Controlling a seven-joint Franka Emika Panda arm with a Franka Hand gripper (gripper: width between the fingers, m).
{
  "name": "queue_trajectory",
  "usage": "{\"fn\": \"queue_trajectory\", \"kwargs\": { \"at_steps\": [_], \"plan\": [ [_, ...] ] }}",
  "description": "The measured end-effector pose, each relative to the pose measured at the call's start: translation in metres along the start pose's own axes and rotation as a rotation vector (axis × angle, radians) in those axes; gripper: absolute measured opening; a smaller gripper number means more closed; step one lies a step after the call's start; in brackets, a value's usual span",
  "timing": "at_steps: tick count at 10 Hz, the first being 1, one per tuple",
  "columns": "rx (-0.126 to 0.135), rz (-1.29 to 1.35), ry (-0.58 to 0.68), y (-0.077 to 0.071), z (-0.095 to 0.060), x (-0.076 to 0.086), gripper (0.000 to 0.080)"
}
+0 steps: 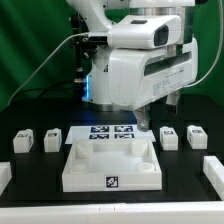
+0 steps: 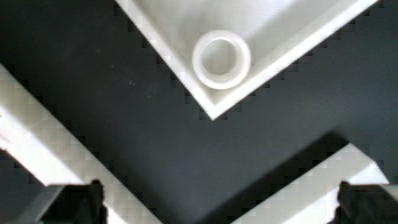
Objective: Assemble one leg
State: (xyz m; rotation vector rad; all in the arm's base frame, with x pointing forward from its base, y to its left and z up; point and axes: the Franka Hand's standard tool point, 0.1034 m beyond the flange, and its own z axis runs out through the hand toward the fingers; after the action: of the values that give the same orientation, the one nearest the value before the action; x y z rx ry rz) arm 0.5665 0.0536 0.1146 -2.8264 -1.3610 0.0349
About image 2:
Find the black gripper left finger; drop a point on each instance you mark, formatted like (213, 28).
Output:
(67, 204)

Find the white square tabletop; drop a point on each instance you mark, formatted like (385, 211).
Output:
(231, 40)

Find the white obstacle fence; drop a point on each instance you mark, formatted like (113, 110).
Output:
(60, 163)

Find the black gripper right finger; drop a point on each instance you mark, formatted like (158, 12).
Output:
(366, 204)

